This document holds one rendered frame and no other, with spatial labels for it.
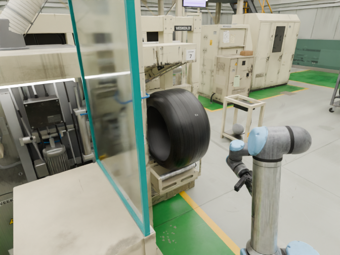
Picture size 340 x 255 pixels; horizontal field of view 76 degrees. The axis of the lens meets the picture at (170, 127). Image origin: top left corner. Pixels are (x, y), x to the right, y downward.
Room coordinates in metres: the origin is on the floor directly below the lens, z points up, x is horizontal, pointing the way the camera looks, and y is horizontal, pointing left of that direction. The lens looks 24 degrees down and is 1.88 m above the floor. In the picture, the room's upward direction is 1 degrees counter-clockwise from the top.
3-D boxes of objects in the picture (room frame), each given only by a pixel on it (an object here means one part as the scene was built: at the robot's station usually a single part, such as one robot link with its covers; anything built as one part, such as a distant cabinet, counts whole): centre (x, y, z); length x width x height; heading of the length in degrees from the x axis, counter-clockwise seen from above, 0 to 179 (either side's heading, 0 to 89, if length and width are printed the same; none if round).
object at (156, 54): (1.81, 0.09, 1.71); 0.61 x 0.25 x 0.15; 123
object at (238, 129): (3.53, -1.25, 0.40); 0.60 x 0.35 x 0.80; 30
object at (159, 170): (1.49, 0.03, 0.80); 0.37 x 0.36 x 0.02; 33
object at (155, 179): (1.39, 0.18, 0.90); 0.40 x 0.03 x 0.10; 33
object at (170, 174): (1.38, -0.05, 0.90); 0.35 x 0.05 x 0.05; 123
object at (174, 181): (1.37, -0.05, 0.84); 0.36 x 0.09 x 0.06; 123
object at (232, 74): (5.97, -1.73, 0.62); 0.91 x 0.58 x 1.25; 120
